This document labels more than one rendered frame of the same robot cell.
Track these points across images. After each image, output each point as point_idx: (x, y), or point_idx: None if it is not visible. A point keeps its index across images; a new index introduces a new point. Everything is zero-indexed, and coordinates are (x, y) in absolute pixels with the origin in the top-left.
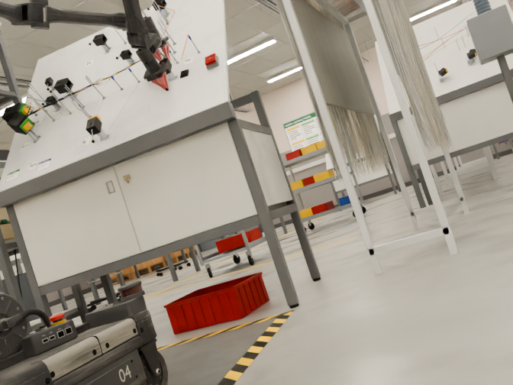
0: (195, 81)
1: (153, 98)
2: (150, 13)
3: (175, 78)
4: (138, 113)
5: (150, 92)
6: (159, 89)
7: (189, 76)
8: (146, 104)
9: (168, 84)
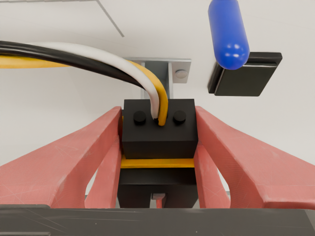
0: (281, 126)
1: (54, 130)
2: None
3: (178, 81)
4: (14, 159)
5: (5, 99)
6: (77, 106)
7: (264, 97)
8: (29, 142)
9: (126, 94)
